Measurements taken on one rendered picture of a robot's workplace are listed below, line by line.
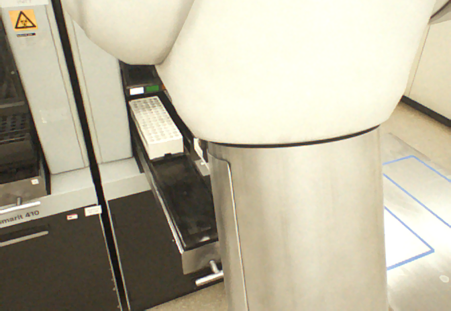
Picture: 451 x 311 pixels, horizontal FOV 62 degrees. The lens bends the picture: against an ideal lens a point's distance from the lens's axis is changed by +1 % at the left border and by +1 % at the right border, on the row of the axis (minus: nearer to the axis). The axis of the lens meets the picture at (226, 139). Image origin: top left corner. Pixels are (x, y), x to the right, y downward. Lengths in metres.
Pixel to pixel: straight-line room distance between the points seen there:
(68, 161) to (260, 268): 1.05
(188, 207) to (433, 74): 2.61
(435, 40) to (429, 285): 2.55
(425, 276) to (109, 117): 0.88
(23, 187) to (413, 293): 0.96
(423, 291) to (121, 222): 0.86
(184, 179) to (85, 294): 0.64
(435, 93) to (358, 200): 3.09
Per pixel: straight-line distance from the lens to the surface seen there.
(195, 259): 0.86
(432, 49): 3.26
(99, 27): 0.18
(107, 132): 1.18
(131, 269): 1.44
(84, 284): 1.45
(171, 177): 1.03
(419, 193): 1.07
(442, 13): 0.26
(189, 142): 1.17
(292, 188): 0.18
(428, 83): 3.31
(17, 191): 1.16
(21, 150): 1.18
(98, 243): 1.32
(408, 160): 1.19
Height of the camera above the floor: 1.44
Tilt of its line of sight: 32 degrees down
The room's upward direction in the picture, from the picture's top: 1 degrees clockwise
